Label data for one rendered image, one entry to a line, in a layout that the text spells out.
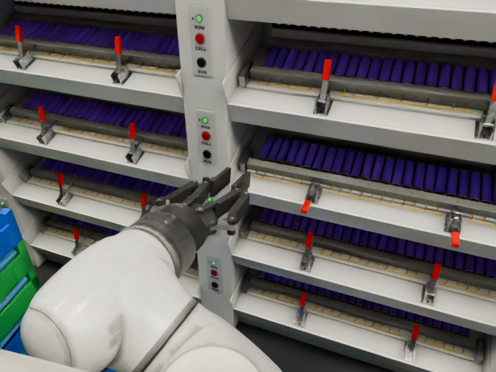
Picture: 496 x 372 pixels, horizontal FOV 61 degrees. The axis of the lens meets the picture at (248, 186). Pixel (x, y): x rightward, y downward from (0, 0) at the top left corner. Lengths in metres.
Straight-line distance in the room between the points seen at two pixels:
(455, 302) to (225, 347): 0.68
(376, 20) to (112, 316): 0.56
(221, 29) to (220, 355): 0.56
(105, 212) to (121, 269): 0.78
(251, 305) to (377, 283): 0.35
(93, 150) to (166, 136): 0.19
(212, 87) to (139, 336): 0.52
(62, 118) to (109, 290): 0.83
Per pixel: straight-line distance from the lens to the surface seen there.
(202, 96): 0.84
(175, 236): 0.51
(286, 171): 0.90
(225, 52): 0.80
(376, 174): 0.90
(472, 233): 0.88
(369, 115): 0.78
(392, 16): 0.71
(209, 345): 0.42
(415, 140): 0.77
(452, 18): 0.71
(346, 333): 1.14
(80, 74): 1.03
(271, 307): 1.16
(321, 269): 1.00
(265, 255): 1.02
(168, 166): 0.99
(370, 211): 0.87
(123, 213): 1.19
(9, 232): 0.99
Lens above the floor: 0.99
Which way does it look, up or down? 33 degrees down
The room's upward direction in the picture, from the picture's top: straight up
